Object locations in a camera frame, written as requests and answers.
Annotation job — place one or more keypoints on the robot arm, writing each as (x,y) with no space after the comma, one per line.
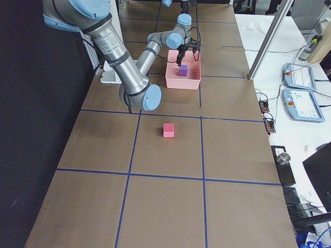
(94,19)
(167,3)

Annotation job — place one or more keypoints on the upper teach pendant tablet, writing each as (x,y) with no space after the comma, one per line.
(299,76)

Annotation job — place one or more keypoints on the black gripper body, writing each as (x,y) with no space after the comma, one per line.
(181,50)

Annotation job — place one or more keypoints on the white mast base plate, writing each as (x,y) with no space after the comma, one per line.
(109,75)

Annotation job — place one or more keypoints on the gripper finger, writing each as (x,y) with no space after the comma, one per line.
(177,60)
(180,59)

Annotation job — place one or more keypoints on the aluminium frame post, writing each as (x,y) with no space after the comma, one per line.
(274,27)

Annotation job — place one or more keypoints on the purple foam cube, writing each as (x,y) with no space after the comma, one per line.
(183,70)

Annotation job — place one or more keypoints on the metal cup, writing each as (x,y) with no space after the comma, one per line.
(283,158)

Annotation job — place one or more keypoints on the lower teach pendant tablet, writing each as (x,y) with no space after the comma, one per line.
(302,105)

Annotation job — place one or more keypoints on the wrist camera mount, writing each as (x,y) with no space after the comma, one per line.
(194,45)

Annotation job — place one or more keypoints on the crumpled white paper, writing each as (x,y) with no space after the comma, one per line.
(254,27)

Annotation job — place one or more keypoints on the red foam cube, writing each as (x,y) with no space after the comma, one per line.
(168,130)

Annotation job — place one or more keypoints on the teach pendant tablet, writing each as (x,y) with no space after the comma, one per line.
(302,105)
(299,76)

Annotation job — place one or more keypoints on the black monitor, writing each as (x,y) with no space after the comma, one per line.
(317,167)

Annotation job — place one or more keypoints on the pink plastic bin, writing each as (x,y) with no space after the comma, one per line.
(193,78)

